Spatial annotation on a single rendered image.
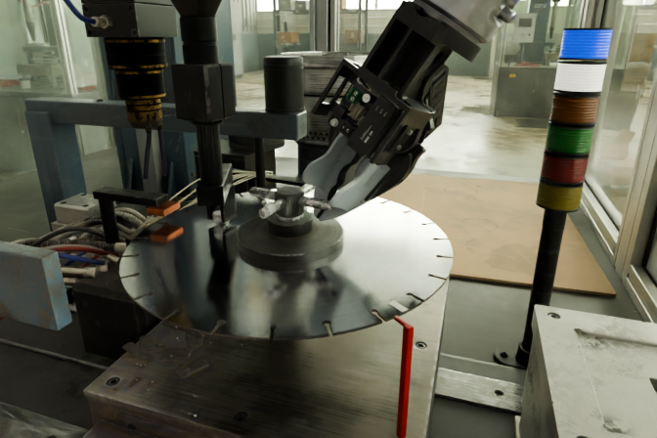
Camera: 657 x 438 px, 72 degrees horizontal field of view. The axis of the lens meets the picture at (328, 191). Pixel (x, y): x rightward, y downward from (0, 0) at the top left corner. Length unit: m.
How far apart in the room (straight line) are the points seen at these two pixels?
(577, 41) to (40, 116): 0.82
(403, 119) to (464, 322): 0.44
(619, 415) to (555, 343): 0.07
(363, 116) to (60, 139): 0.68
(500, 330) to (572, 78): 0.37
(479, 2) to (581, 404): 0.30
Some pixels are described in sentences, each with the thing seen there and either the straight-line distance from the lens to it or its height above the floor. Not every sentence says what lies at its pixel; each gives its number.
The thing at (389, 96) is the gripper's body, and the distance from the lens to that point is 0.35.
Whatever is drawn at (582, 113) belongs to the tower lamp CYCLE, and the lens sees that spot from 0.53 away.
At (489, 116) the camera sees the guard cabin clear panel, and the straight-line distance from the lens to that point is 1.49.
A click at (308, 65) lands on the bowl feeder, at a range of 1.09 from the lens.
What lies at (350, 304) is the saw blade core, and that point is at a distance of 0.37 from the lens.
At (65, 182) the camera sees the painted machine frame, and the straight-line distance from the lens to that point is 0.96.
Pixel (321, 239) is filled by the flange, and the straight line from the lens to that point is 0.45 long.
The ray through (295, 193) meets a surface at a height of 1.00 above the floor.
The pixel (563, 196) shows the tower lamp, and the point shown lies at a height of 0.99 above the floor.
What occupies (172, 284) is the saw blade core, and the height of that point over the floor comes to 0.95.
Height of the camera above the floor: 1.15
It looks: 19 degrees down
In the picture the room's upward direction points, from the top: straight up
